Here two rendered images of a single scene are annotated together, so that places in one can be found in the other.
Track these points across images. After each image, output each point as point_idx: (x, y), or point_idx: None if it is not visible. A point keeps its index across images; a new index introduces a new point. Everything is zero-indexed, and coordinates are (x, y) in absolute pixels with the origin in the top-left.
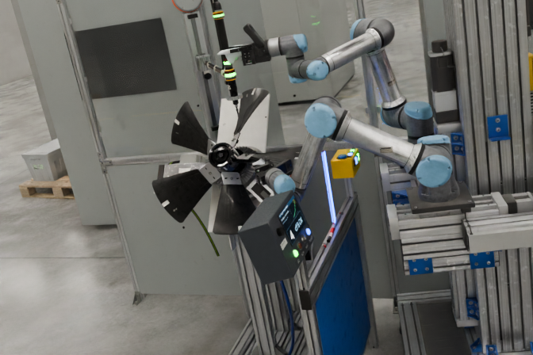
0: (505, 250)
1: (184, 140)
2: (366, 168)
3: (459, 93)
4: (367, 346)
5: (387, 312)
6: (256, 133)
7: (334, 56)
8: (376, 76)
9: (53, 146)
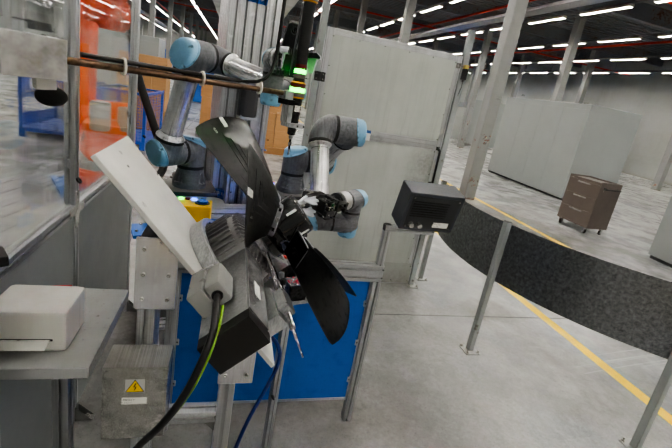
0: None
1: (255, 227)
2: (68, 248)
3: (260, 117)
4: (164, 433)
5: (87, 426)
6: (173, 202)
7: None
8: (188, 106)
9: None
